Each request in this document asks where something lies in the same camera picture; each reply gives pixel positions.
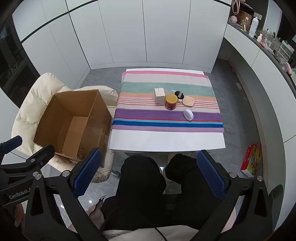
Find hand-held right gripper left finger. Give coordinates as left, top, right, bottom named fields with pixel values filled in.
left=24, top=148, right=109, bottom=241

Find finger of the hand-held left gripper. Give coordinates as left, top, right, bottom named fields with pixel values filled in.
left=0, top=136, right=23, bottom=154
left=0, top=144, right=56, bottom=180

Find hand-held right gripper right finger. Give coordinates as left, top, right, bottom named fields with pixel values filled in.
left=196, top=150, right=278, bottom=241

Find brown cardboard box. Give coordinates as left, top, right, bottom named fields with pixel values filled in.
left=33, top=89, right=114, bottom=168

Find beige rounded compact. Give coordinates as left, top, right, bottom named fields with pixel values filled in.
left=181, top=96, right=194, bottom=107

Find jar with yellow lid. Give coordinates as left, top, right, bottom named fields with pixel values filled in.
left=165, top=94, right=178, bottom=111

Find small beige cube box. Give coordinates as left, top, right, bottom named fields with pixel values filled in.
left=154, top=88, right=166, bottom=104

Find person's left hand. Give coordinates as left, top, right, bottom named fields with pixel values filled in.
left=14, top=204, right=26, bottom=229

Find pink cloth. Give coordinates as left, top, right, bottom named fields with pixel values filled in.
left=84, top=197, right=107, bottom=230

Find colourful printed box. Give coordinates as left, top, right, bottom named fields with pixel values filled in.
left=240, top=142, right=263, bottom=178

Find beige slipper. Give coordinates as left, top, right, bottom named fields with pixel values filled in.
left=159, top=166, right=173, bottom=182

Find person's black pants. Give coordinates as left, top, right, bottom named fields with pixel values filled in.
left=101, top=153, right=235, bottom=232

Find cream padded chair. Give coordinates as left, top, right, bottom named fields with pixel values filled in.
left=11, top=72, right=121, bottom=183

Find black glass cabinet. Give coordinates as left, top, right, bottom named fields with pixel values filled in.
left=0, top=22, right=41, bottom=107

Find striped colourful cloth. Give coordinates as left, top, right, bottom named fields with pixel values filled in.
left=112, top=69, right=224, bottom=133

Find person's cream jacket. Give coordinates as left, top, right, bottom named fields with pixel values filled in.
left=102, top=226, right=201, bottom=241

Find clear acrylic organizer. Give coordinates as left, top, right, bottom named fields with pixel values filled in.
left=273, top=39, right=294, bottom=58

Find tall white bottle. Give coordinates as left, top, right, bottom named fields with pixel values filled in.
left=248, top=17, right=259, bottom=39

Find printed cardboard shelf box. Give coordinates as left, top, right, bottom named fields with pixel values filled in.
left=236, top=10, right=253, bottom=29

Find black cable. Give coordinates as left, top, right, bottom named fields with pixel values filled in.
left=104, top=207, right=167, bottom=241

